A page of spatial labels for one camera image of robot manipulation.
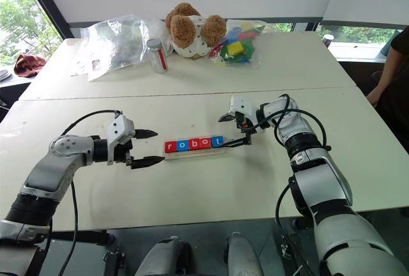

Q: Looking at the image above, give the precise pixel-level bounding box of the wooden letter tile tray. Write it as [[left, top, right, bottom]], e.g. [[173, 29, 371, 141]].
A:
[[164, 146, 229, 162]]

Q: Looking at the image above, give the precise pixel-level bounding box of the black table frame bar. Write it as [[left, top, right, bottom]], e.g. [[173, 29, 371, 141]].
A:
[[50, 229, 113, 247]]

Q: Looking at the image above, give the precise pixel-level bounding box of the bag of coloured wooden blocks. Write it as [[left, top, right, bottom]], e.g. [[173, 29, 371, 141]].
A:
[[208, 19, 272, 70]]

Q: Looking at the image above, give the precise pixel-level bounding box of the black window post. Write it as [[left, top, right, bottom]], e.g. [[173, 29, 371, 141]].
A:
[[18, 0, 75, 40]]

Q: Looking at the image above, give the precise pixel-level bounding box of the clear plastic bag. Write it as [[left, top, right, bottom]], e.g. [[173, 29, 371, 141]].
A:
[[70, 14, 174, 83]]

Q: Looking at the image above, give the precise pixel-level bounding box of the glass jar with silver lid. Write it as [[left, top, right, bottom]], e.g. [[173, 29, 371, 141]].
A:
[[146, 38, 169, 75]]

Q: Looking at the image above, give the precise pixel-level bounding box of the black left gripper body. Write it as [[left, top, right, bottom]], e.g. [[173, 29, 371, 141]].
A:
[[112, 140, 135, 169]]

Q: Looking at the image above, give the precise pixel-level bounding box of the person's bare hand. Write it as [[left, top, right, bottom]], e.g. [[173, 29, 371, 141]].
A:
[[366, 88, 383, 108]]

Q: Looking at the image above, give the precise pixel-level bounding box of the black box under table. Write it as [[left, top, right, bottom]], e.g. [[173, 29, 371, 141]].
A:
[[280, 232, 300, 259]]

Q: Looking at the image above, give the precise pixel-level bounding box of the teal bottle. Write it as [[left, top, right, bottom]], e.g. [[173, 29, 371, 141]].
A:
[[380, 29, 400, 56]]

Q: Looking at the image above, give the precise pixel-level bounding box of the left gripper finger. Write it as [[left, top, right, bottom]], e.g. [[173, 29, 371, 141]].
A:
[[134, 128, 159, 140], [130, 156, 166, 170]]

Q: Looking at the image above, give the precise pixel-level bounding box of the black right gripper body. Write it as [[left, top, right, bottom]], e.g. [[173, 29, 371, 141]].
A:
[[235, 112, 256, 145]]

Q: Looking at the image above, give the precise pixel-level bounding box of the black metal bracket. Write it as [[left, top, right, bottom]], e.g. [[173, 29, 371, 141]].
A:
[[102, 249, 127, 276]]

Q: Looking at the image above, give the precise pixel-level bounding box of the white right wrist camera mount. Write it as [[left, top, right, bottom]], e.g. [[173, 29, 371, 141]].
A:
[[228, 95, 259, 123]]

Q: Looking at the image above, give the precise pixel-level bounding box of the grey rounded robot leg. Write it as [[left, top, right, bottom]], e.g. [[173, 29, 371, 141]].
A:
[[135, 236, 193, 276], [226, 231, 265, 276]]

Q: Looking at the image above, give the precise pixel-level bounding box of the person in dark clothes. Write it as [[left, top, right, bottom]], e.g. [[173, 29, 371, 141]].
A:
[[372, 25, 409, 159]]

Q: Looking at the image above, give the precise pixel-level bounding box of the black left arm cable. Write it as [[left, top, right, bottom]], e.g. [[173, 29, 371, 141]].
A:
[[46, 109, 124, 276]]

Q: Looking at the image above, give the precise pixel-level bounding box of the brown white teddy bear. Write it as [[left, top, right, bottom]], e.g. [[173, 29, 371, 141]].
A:
[[165, 2, 228, 61]]

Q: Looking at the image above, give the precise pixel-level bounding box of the red-brown cloth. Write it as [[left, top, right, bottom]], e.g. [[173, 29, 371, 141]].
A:
[[13, 54, 49, 79]]

